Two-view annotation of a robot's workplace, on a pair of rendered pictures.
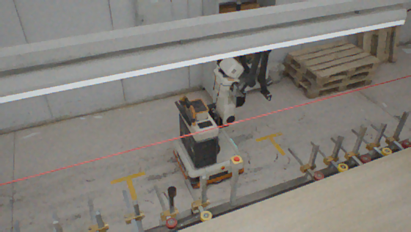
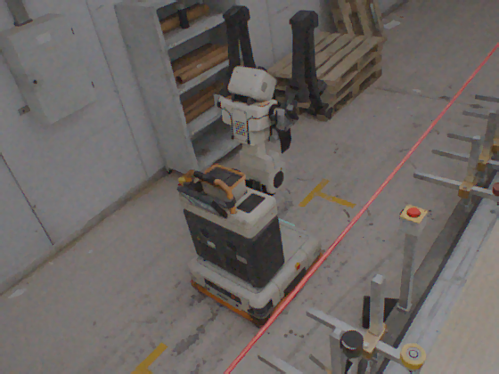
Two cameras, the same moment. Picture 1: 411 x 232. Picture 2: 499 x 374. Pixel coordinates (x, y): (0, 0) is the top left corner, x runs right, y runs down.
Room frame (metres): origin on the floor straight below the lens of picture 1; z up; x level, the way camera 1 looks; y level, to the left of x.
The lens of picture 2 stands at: (0.92, 0.67, 2.26)
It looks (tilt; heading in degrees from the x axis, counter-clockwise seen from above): 37 degrees down; 339
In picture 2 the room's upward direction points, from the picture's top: 11 degrees counter-clockwise
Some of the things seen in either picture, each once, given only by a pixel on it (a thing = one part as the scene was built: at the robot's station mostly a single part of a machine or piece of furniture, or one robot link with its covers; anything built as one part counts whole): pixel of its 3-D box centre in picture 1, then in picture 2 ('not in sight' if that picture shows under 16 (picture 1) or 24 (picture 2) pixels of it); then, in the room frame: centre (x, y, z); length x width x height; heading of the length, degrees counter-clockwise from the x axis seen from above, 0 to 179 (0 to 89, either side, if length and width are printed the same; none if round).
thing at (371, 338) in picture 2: (200, 204); (372, 338); (1.64, 0.05, 0.84); 0.14 x 0.06 x 0.05; 114
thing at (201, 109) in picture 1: (198, 109); (223, 184); (2.79, 0.11, 0.87); 0.23 x 0.15 x 0.11; 23
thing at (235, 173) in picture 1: (234, 186); (408, 271); (1.75, -0.21, 0.93); 0.05 x 0.05 x 0.45; 24
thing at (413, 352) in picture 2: (205, 219); (412, 361); (1.49, 0.00, 0.85); 0.08 x 0.08 x 0.11
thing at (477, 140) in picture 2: (311, 164); (470, 177); (2.05, -0.89, 0.88); 0.04 x 0.04 x 0.48; 24
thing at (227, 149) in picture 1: (208, 156); (255, 261); (2.84, 0.00, 0.16); 0.67 x 0.64 x 0.25; 113
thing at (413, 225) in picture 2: (236, 163); (413, 221); (1.75, -0.21, 1.18); 0.07 x 0.07 x 0.08; 24
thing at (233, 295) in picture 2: (181, 161); (223, 289); (2.69, 0.29, 0.23); 0.41 x 0.02 x 0.08; 23
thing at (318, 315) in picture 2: (196, 200); (358, 337); (1.67, 0.08, 0.84); 0.43 x 0.03 x 0.04; 24
